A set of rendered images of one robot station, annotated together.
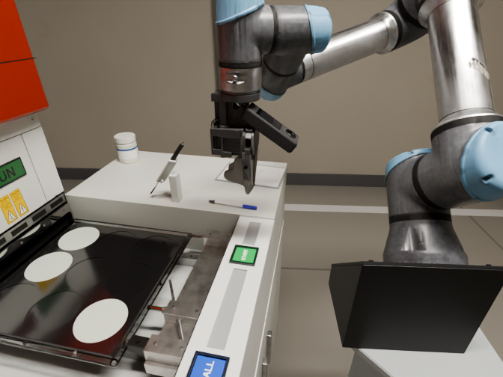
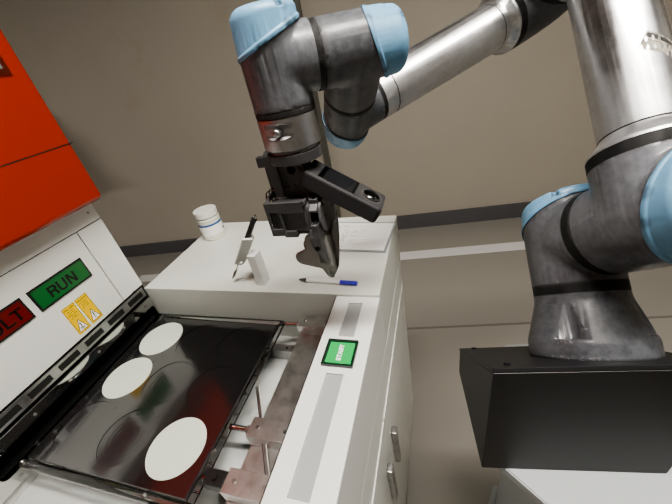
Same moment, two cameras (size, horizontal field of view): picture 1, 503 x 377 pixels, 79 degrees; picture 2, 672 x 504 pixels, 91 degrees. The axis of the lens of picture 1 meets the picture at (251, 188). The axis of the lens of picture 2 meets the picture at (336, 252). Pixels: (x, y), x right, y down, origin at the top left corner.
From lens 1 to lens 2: 0.16 m
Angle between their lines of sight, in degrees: 9
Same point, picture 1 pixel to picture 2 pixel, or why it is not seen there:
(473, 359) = not seen: outside the picture
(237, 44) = (269, 85)
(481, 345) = not seen: outside the picture
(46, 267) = (124, 379)
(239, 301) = (331, 424)
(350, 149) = (485, 177)
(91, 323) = (165, 452)
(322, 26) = (391, 32)
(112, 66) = (204, 126)
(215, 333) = (299, 474)
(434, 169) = (595, 220)
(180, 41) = not seen: hidden behind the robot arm
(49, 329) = (120, 462)
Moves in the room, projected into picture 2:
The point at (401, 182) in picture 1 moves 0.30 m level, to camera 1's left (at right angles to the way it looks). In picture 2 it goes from (545, 238) to (336, 262)
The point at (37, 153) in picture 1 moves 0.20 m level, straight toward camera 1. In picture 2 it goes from (101, 249) to (102, 288)
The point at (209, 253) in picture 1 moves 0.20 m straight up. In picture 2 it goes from (306, 344) to (281, 270)
